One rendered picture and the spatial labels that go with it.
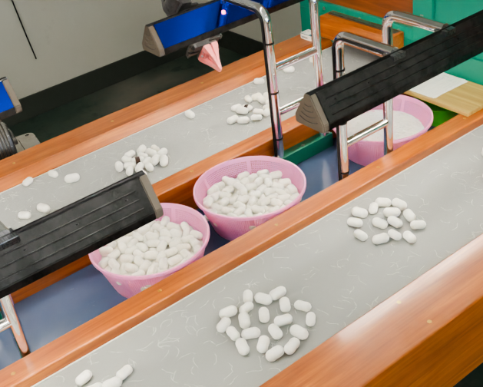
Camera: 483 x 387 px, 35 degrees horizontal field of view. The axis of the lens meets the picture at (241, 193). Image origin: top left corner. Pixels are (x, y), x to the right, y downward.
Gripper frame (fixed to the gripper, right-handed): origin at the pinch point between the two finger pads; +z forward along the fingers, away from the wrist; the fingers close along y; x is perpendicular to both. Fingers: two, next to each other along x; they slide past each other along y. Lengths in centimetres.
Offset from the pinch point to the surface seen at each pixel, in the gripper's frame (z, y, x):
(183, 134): 11.6, -16.7, 7.4
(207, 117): 8.7, -6.6, 9.2
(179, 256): 49, -46, -20
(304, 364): 82, -48, -48
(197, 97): -0.4, -3.2, 14.0
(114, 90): -102, 48, 183
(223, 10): -0.3, -6.7, -27.6
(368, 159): 46, 13, -15
